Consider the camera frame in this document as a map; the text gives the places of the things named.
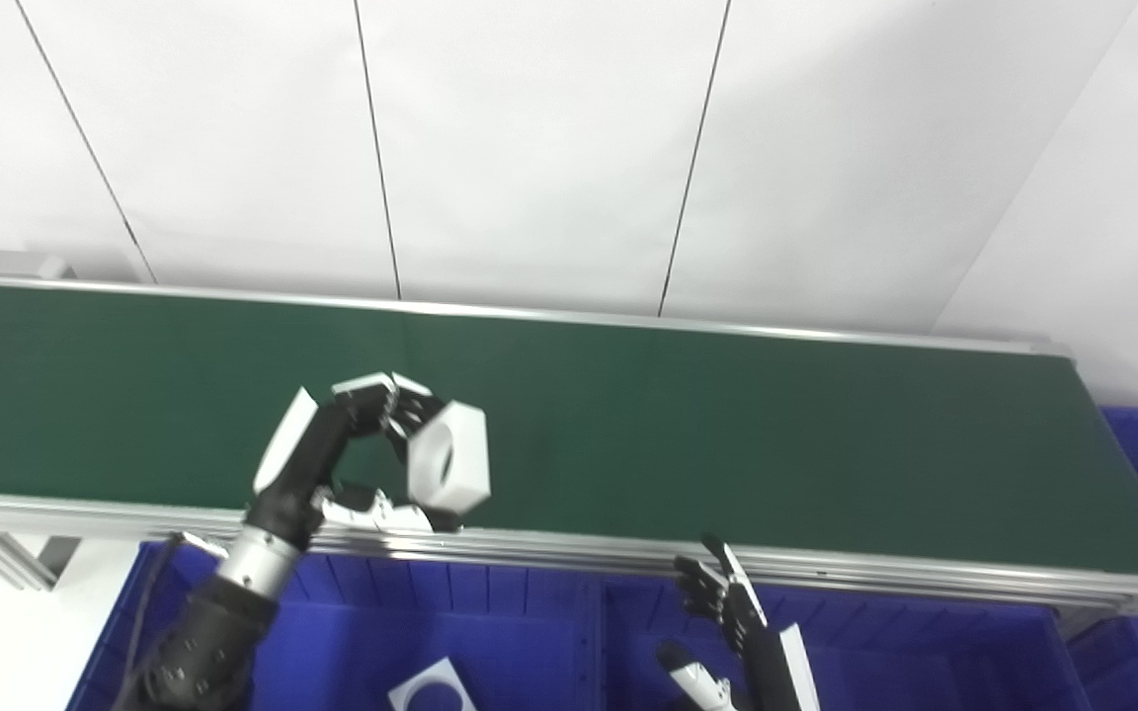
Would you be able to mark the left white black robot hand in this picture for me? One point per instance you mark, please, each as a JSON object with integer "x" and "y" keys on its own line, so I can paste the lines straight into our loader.
{"x": 297, "y": 474}

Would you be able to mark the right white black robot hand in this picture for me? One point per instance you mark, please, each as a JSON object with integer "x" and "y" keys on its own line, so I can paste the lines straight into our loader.
{"x": 762, "y": 662}

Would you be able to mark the white hexagonal nut part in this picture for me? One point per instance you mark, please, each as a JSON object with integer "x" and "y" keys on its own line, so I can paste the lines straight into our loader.
{"x": 468, "y": 454}

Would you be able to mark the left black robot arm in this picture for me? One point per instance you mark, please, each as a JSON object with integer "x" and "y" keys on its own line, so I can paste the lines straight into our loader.
{"x": 203, "y": 642}

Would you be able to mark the green conveyor belt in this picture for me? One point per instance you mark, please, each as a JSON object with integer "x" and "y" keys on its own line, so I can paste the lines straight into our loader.
{"x": 549, "y": 548}
{"x": 727, "y": 434}

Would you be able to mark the white square part with hole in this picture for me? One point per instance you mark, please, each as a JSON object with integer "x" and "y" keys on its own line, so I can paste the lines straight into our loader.
{"x": 409, "y": 688}

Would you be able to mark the aluminium conveyor leg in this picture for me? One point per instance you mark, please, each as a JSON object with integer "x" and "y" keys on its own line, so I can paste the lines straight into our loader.
{"x": 16, "y": 563}

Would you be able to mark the grey conveyor end box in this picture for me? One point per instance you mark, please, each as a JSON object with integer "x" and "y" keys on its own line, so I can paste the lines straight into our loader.
{"x": 6, "y": 265}

